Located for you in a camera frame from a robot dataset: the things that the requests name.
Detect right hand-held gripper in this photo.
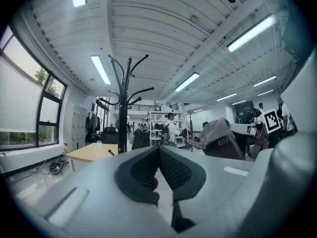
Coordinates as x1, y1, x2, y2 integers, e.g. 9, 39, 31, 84
249, 109, 282, 160

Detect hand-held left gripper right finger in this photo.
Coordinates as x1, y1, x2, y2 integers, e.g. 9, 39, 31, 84
158, 145, 208, 234

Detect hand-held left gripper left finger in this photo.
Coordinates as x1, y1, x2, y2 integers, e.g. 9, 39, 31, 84
114, 145, 161, 206

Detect black metal coat rack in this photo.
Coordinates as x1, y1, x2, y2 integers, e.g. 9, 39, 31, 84
99, 54, 155, 156

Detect grey baseball cap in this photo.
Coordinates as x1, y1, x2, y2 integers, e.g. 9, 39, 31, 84
197, 117, 246, 161

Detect brown wooden coat stand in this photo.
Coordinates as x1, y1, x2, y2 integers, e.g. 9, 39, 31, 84
184, 109, 194, 153

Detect black office chair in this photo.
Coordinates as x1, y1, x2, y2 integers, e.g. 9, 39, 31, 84
132, 128, 151, 151
101, 126, 119, 145

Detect light wooden table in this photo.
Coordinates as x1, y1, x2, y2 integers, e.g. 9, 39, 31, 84
64, 142, 134, 173

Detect white shelving unit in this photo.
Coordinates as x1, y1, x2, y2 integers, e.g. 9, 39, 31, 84
148, 110, 190, 149

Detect black balcony railing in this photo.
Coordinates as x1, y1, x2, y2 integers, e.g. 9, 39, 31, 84
114, 104, 162, 112

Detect grey metal lockers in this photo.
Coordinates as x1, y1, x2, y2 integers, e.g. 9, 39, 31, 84
63, 102, 88, 151

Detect person's torso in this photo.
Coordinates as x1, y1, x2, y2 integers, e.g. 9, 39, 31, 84
280, 0, 317, 68

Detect large black-framed window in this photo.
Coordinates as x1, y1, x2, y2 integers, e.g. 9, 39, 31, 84
0, 25, 68, 151

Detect clothes rail with garments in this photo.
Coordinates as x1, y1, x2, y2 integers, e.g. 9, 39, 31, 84
85, 112, 102, 144

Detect black device with cables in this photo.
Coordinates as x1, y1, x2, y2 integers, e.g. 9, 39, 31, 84
48, 157, 69, 176

